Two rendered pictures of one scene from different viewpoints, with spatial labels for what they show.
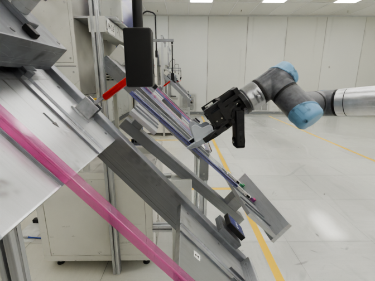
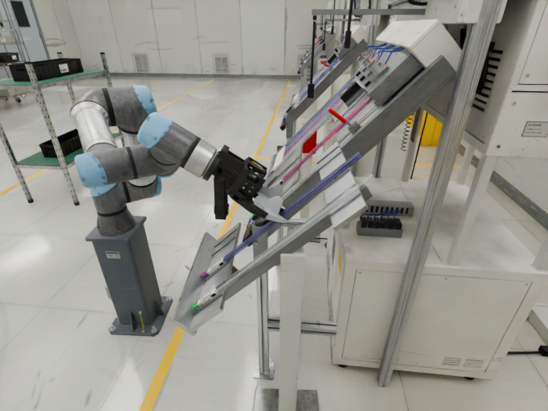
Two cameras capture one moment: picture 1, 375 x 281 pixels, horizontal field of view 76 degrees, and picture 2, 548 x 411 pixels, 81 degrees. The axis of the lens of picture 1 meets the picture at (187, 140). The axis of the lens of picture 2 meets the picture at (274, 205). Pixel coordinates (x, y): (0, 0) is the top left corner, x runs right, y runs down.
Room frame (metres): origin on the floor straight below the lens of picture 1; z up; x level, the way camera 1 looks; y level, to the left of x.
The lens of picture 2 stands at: (1.32, 0.05, 1.31)
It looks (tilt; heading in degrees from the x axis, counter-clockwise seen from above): 29 degrees down; 187
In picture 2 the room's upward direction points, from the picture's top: straight up
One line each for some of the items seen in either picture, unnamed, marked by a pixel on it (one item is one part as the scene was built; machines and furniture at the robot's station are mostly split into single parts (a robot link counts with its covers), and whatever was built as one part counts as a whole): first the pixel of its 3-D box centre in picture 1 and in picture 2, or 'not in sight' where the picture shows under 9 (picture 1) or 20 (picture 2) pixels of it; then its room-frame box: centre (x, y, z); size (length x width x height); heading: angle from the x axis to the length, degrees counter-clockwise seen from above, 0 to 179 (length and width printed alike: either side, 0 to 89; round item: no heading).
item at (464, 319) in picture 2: not in sight; (401, 269); (0.10, 0.51, 0.31); 0.70 x 0.65 x 0.62; 1
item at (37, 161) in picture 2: not in sight; (68, 125); (-1.23, -2.08, 0.55); 0.91 x 0.46 x 1.10; 1
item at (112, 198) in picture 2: not in sight; (108, 192); (0.25, -0.76, 0.72); 0.13 x 0.12 x 0.14; 128
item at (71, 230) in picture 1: (137, 149); not in sight; (1.57, 0.34, 0.65); 1.01 x 0.73 x 1.29; 91
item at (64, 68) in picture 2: not in sight; (50, 68); (-1.23, -2.08, 1.01); 0.57 x 0.17 x 0.11; 1
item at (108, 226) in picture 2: not in sight; (114, 216); (0.25, -0.76, 0.60); 0.15 x 0.15 x 0.10
